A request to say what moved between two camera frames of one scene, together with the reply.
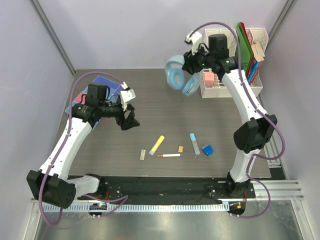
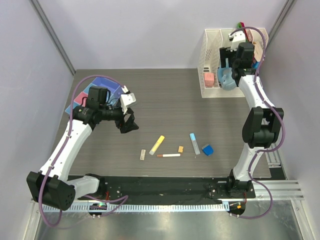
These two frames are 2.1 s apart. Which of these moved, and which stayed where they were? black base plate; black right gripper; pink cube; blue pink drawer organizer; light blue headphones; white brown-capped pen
Moved: light blue headphones; black right gripper
Stayed: white brown-capped pen; black base plate; pink cube; blue pink drawer organizer
